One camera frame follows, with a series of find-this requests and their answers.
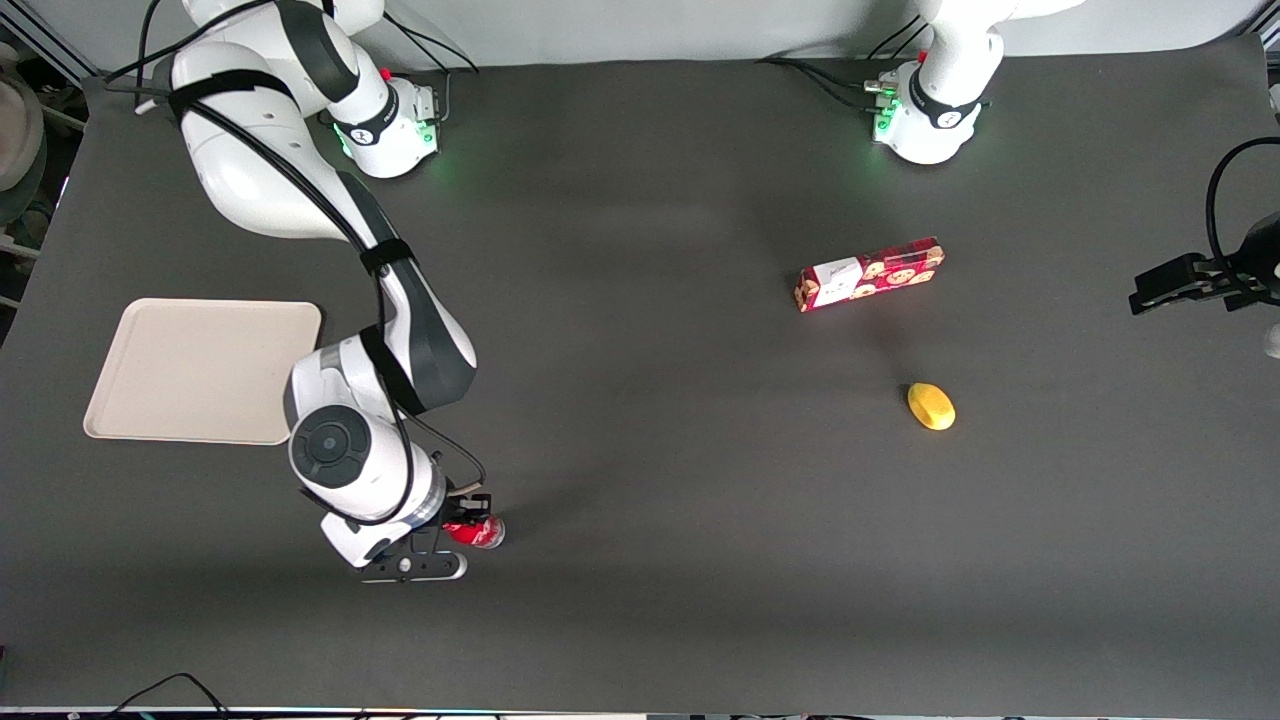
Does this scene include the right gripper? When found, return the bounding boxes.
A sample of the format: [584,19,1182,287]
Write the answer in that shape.
[321,492,495,570]

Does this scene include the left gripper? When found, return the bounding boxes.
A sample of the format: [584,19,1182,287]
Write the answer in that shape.
[1129,213,1280,317]

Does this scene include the red coke bottle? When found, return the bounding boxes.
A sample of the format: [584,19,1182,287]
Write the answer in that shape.
[443,514,507,551]

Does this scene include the beige plastic tray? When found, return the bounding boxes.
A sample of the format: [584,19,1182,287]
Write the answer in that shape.
[83,298,323,446]

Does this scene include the dark grey table mat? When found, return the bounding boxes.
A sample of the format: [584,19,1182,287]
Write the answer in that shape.
[0,35,1280,717]

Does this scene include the yellow lemon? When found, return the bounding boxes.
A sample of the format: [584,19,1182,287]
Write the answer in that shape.
[907,382,957,432]

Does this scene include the red cookie box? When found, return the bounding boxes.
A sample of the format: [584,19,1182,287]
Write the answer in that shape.
[795,236,947,314]

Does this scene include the beige round object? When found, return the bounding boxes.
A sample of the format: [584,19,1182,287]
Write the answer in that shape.
[0,45,47,223]

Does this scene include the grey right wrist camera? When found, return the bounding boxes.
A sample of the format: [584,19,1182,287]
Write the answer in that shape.
[360,551,469,585]

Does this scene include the black left wrist camera cable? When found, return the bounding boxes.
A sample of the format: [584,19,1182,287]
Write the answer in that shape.
[1204,137,1280,265]

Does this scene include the thin black floor cable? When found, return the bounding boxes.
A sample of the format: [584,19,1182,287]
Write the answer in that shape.
[105,673,233,720]

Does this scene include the black left arm base cable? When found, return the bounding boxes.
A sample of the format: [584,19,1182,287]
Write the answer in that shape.
[755,56,899,113]
[866,14,936,61]

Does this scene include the black arm base cable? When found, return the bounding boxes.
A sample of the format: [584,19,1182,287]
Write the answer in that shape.
[382,14,483,127]
[866,14,936,61]
[755,56,899,113]

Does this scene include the black right arm base cable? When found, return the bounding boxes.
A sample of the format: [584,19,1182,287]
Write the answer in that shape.
[382,14,483,127]

